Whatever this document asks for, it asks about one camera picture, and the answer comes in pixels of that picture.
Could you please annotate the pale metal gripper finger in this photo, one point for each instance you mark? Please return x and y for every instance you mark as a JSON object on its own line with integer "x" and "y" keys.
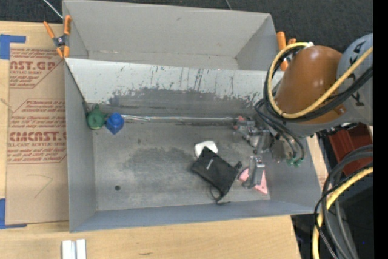
{"x": 245, "y": 127}
{"x": 256, "y": 173}

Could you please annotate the pink triangular block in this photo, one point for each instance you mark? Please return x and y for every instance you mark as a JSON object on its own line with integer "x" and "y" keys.
{"x": 263, "y": 187}

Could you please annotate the white rounded block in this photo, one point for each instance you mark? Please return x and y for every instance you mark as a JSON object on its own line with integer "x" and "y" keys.
{"x": 202, "y": 146}

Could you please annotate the grey metal bin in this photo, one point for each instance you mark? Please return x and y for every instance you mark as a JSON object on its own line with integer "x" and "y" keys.
{"x": 157, "y": 179}

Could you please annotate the blue toy block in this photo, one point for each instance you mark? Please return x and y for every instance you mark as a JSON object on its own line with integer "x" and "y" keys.
{"x": 114, "y": 123}

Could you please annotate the green toy animal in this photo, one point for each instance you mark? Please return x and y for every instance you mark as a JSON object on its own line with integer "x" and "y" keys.
{"x": 95, "y": 119}

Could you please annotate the brown cardboard board, red print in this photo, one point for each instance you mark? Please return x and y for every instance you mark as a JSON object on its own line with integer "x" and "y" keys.
{"x": 36, "y": 118}

